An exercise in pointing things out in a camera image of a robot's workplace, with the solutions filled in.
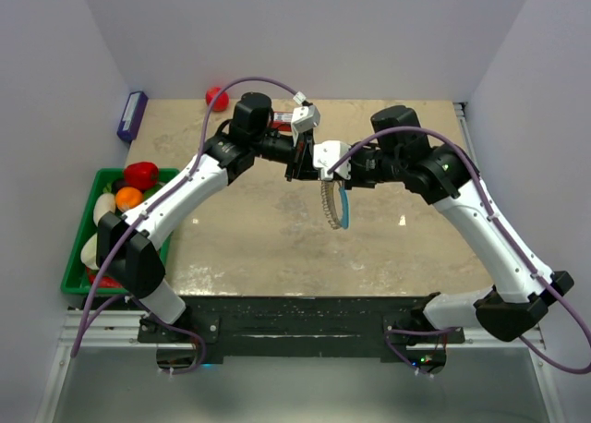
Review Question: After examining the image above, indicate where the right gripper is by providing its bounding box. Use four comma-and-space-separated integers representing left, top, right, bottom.
332, 144, 404, 189

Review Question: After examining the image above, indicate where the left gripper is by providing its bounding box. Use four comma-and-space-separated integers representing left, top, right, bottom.
252, 129, 333, 184

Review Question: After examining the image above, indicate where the blue grey keyring with rings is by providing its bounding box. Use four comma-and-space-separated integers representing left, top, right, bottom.
320, 181, 350, 230

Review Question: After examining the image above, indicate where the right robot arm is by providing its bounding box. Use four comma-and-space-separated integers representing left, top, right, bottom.
346, 105, 574, 343

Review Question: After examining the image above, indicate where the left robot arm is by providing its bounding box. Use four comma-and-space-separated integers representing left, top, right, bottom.
96, 92, 320, 342

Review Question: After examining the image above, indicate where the red rectangular box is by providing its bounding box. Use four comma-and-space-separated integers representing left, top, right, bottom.
271, 112, 293, 132

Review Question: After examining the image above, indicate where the red tomato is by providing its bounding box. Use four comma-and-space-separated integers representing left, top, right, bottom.
205, 87, 230, 113

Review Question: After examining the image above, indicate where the red bell pepper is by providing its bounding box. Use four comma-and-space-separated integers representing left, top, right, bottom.
123, 162, 160, 191

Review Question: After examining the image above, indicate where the orange fruit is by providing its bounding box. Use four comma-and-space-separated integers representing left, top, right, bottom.
115, 187, 143, 212

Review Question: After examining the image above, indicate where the purple box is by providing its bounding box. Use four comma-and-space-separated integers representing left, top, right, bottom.
116, 91, 149, 143

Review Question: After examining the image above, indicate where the white radish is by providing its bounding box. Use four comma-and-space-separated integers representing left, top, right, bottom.
92, 193, 116, 225

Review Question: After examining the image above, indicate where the red chili pepper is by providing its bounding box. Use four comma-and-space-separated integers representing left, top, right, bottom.
86, 268, 122, 289

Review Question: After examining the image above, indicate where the green cabbage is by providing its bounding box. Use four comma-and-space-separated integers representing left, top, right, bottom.
80, 234, 99, 271

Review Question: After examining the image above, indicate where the green plastic bin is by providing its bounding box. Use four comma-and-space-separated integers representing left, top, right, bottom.
61, 168, 179, 296

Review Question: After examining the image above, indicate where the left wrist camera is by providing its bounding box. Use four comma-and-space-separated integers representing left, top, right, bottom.
290, 104, 320, 133

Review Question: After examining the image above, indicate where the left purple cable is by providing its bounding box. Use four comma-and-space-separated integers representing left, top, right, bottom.
69, 76, 308, 376

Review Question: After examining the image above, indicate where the purple cable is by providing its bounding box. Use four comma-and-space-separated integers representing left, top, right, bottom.
326, 126, 591, 379
69, 76, 308, 376

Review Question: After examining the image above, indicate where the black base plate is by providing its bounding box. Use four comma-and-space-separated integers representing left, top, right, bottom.
137, 295, 467, 367

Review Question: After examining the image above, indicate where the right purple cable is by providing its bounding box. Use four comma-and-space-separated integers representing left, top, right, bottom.
326, 126, 591, 379

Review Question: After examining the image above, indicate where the aluminium frame rail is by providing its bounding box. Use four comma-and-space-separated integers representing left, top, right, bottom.
37, 310, 566, 422

